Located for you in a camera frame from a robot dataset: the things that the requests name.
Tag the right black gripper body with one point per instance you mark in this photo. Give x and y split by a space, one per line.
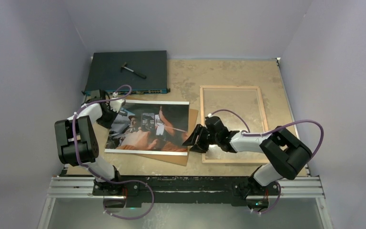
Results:
213 139

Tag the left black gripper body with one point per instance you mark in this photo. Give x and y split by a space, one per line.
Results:
107 120

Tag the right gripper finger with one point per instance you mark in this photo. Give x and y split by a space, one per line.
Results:
200 147
193 138

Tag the printed photo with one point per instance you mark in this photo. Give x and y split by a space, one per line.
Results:
151 126

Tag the wooden picture frame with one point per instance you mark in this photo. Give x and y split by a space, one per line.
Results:
265 110

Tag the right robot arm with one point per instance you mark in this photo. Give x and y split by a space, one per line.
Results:
286 154

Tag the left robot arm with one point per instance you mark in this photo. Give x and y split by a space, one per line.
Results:
77 144

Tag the small black hammer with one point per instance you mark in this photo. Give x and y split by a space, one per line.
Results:
139 74

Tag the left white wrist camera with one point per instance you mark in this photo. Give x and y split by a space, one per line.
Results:
117 102

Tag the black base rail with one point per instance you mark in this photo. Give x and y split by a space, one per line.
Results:
236 191

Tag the dark network switch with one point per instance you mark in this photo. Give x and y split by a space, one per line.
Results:
105 72

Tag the aluminium extrusion rail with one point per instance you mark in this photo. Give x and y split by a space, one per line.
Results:
82 187

